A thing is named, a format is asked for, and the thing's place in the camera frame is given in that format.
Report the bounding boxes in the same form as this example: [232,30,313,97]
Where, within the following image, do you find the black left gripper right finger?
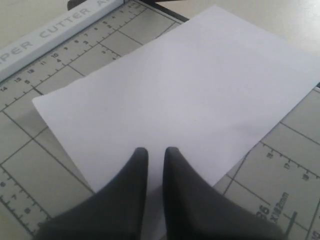
[162,147,286,240]

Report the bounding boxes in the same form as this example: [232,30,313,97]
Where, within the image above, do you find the white paper sheet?
[33,6,320,240]

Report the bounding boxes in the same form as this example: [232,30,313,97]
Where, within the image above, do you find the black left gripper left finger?
[34,147,149,240]

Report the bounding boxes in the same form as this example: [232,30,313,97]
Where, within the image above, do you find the grey paper cutter base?
[0,0,320,240]

